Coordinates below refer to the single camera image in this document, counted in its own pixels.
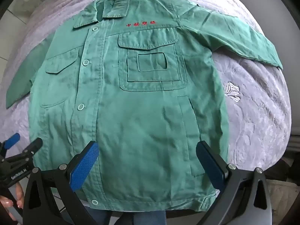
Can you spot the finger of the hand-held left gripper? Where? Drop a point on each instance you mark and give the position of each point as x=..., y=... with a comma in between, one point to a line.
x=11, y=141
x=31, y=146

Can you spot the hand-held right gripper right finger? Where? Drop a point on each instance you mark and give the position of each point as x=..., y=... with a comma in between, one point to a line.
x=211, y=168

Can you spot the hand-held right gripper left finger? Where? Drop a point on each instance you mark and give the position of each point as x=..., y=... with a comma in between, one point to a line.
x=84, y=168

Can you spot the green work jacket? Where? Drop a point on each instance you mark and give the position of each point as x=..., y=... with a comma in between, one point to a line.
x=145, y=112

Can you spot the person's left hand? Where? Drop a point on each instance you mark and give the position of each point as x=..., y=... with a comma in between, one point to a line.
x=19, y=195

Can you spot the person's blue jeans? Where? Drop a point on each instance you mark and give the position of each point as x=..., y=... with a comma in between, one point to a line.
x=140, y=219

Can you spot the purple plush blanket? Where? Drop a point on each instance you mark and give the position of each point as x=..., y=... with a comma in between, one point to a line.
x=257, y=103

